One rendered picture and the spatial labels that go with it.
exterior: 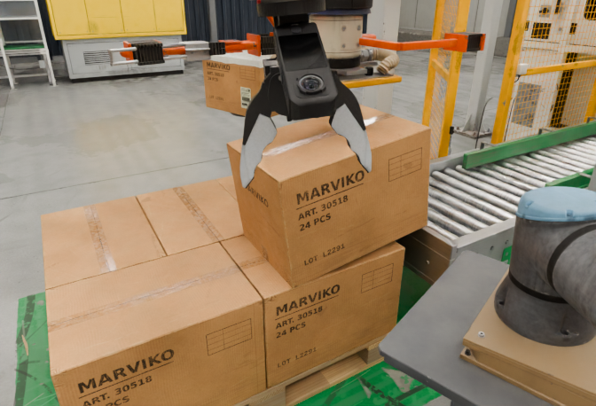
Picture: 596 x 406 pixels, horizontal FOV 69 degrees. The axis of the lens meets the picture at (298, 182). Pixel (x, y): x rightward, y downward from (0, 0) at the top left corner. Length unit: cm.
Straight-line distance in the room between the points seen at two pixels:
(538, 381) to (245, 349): 89
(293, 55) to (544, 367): 73
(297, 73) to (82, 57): 818
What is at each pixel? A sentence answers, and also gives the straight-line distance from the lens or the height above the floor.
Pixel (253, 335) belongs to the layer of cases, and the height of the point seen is 41.
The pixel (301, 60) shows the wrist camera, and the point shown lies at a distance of 43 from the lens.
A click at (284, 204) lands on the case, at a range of 127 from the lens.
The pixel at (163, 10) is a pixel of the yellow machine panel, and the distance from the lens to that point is 866.
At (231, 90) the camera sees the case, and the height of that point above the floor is 78.
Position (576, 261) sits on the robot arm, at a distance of 84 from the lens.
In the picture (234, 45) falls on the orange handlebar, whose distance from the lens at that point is 128.
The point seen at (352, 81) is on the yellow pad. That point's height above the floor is 118.
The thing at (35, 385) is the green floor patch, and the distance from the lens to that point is 216.
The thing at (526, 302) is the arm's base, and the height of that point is 88.
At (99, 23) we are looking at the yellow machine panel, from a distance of 849.
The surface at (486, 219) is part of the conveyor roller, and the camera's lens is 203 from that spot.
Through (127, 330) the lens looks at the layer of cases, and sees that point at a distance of 140.
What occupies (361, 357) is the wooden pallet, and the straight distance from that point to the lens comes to 197.
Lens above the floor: 143
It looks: 24 degrees down
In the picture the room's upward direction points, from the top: straight up
